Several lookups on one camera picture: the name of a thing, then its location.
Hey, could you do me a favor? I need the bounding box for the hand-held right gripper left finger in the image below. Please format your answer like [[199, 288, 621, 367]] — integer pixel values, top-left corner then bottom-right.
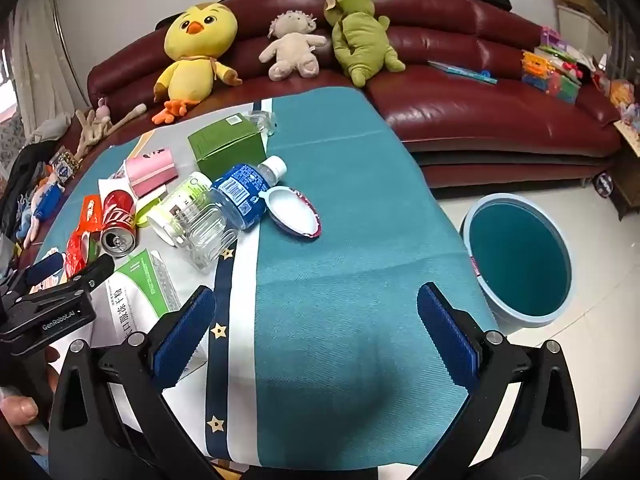
[[48, 285, 236, 480]]

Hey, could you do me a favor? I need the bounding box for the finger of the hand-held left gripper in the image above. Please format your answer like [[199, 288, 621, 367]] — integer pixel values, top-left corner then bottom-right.
[[50, 254, 116, 301], [24, 251, 66, 287]]

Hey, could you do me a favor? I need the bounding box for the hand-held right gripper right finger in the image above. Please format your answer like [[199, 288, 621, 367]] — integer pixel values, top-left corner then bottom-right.
[[416, 282, 583, 480]]

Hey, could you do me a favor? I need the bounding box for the orange snack packet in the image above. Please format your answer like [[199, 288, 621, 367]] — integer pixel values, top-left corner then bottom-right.
[[80, 195, 104, 233]]

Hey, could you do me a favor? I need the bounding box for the red soda can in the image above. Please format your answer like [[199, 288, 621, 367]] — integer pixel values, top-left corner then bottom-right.
[[100, 190, 138, 257]]

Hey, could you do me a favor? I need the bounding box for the light blue trash bin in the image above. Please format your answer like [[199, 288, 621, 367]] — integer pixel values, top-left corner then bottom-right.
[[459, 193, 575, 336]]

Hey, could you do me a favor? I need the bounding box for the pink paper cup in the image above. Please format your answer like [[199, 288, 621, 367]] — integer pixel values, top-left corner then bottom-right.
[[124, 147, 179, 198]]

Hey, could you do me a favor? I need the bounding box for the blue label water bottle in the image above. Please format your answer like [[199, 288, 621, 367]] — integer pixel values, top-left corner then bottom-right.
[[210, 155, 288, 231]]

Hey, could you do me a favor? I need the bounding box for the green cardboard box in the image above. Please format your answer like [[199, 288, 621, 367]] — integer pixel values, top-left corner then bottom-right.
[[187, 113, 268, 181]]

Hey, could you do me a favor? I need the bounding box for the person's left hand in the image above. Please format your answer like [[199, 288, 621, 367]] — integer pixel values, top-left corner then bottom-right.
[[0, 394, 41, 456]]

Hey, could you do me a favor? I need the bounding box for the red plastic wrapper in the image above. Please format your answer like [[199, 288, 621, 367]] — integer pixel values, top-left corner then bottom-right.
[[65, 230, 101, 278]]

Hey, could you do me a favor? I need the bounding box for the white and green pouch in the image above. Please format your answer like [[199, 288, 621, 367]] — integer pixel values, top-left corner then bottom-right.
[[87, 249, 208, 378]]

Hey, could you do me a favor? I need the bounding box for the yellow-green plastic lid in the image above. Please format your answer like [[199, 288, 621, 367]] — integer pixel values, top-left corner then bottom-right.
[[134, 195, 168, 228]]

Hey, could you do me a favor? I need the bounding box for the black backpack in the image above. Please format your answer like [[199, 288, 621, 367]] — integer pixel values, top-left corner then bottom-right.
[[0, 142, 56, 231]]

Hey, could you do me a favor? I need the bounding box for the white cup with green label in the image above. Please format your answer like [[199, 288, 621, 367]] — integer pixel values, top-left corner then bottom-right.
[[146, 171, 216, 246]]

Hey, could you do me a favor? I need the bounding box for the teal striped tablecloth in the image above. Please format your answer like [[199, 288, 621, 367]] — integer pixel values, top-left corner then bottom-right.
[[30, 86, 501, 471]]

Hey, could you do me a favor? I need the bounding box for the beige rabbit plush toy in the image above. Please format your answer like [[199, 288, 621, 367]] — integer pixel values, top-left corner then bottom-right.
[[75, 97, 148, 161]]

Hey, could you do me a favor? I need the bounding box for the grey cloth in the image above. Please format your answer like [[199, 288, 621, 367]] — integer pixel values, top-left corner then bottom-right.
[[30, 112, 73, 143]]

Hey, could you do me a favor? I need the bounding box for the white curtain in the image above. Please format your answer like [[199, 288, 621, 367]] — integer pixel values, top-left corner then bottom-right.
[[10, 0, 88, 126]]

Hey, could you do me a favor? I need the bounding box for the small patterned ball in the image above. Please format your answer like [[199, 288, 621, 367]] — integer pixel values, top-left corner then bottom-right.
[[592, 171, 615, 198]]

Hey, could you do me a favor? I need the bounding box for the dark red leather sofa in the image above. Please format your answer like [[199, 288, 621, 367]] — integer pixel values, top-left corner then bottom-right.
[[87, 0, 623, 188]]

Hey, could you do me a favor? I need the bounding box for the dark wooden cabinet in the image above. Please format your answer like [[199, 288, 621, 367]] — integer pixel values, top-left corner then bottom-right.
[[607, 120, 640, 221]]

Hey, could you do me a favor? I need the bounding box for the yellow chick plush toy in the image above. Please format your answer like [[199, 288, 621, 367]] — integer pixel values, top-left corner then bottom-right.
[[151, 2, 244, 126]]

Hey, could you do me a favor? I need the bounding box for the thin blue book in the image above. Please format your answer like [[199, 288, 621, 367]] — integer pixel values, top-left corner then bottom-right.
[[427, 60, 499, 85]]

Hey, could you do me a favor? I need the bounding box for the pile of colourful toys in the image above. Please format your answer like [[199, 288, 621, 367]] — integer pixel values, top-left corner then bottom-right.
[[520, 27, 596, 106]]

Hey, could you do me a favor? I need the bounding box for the beige plush doll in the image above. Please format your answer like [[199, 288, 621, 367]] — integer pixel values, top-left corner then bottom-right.
[[258, 10, 328, 81]]

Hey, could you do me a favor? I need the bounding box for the green dinosaur plush toy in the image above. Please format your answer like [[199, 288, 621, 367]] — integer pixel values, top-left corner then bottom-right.
[[323, 0, 406, 88]]

